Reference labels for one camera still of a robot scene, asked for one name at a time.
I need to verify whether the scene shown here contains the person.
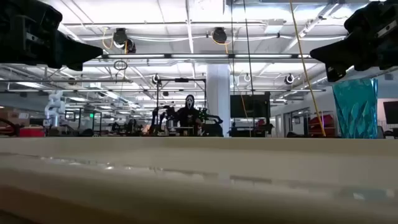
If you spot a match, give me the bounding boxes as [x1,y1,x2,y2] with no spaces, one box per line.
[175,94,203,137]

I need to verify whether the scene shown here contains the red shelf bins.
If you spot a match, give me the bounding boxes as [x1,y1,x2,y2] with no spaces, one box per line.
[307,114,337,137]

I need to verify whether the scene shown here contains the black metal frame rig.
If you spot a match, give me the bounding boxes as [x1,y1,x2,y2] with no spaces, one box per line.
[156,77,208,137]

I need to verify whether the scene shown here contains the white building column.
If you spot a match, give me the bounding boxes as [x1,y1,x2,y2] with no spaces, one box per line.
[206,63,231,137]

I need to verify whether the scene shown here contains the yellow hanging cable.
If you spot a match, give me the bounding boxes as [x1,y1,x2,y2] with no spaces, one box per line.
[289,0,327,138]

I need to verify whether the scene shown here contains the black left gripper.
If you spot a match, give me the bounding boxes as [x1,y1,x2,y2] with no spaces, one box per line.
[0,0,104,72]

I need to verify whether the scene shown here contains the teal faceted plastic cup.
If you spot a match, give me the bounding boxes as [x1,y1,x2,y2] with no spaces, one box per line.
[331,78,379,139]

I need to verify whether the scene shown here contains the brown cardboard box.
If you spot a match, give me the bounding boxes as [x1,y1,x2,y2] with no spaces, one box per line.
[0,107,30,127]

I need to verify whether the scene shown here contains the red storage bin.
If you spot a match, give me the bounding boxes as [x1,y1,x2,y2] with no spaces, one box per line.
[19,126,46,138]

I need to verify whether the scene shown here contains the beige plastic tray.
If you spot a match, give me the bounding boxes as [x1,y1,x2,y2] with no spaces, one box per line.
[0,136,398,224]

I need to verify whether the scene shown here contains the black ceiling cable reel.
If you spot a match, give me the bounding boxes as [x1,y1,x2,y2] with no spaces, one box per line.
[112,27,137,54]
[211,27,228,44]

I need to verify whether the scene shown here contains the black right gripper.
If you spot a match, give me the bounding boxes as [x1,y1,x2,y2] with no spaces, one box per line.
[310,0,398,83]

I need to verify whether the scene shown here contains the black hanging cable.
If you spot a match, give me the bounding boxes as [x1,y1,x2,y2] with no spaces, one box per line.
[230,0,235,94]
[242,0,255,138]

